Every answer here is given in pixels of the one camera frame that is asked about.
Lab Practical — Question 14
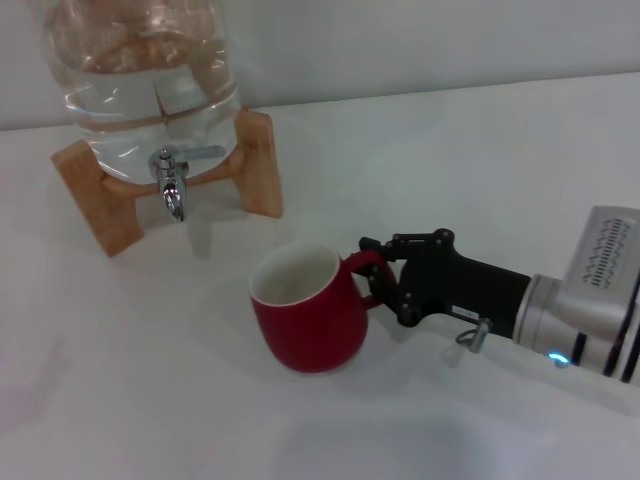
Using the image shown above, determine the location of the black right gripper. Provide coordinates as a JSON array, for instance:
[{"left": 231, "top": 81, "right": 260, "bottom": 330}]
[{"left": 358, "top": 228, "right": 532, "bottom": 342}]

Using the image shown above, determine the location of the red ceramic cup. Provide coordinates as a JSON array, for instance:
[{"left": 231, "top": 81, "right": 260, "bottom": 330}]
[{"left": 248, "top": 240, "right": 396, "bottom": 375}]

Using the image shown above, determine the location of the chrome faucet tap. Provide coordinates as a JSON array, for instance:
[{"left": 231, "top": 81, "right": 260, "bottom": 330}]
[{"left": 147, "top": 144, "right": 226, "bottom": 222}]

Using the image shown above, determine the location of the wooden dispenser stand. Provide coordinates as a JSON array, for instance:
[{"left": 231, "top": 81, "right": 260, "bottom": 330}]
[{"left": 50, "top": 107, "right": 284, "bottom": 259}]

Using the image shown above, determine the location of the clear glass water dispenser jar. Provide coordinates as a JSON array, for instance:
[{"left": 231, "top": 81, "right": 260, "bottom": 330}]
[{"left": 39, "top": 0, "right": 242, "bottom": 187}]

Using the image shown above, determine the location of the right gripper cable with connector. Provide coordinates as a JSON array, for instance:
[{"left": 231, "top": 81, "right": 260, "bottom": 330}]
[{"left": 453, "top": 318, "right": 494, "bottom": 354}]

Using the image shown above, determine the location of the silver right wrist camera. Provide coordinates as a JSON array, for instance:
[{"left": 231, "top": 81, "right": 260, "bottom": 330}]
[{"left": 557, "top": 204, "right": 640, "bottom": 321}]

